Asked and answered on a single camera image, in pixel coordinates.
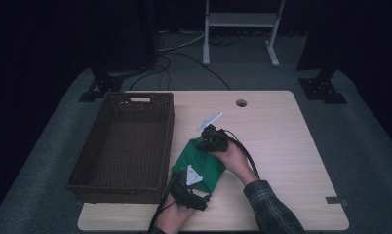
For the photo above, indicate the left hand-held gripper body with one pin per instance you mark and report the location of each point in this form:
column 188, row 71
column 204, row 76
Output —
column 182, row 191

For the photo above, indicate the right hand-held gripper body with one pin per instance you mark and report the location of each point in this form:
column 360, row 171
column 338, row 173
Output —
column 218, row 138

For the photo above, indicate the green printed t-shirt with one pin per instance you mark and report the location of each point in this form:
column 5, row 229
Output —
column 203, row 164

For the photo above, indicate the brown wicker basket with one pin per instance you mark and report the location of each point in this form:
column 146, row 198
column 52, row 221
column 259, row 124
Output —
column 125, row 149

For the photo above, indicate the person's left hand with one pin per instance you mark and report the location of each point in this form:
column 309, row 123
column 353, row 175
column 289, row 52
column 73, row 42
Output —
column 173, row 219

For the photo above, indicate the person's right hand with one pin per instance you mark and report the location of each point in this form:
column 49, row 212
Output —
column 238, row 162

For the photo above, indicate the black metal stand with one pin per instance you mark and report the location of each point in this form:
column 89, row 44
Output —
column 103, row 85
column 321, row 90

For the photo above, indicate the white metal stand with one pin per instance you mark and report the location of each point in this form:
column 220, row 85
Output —
column 239, row 20

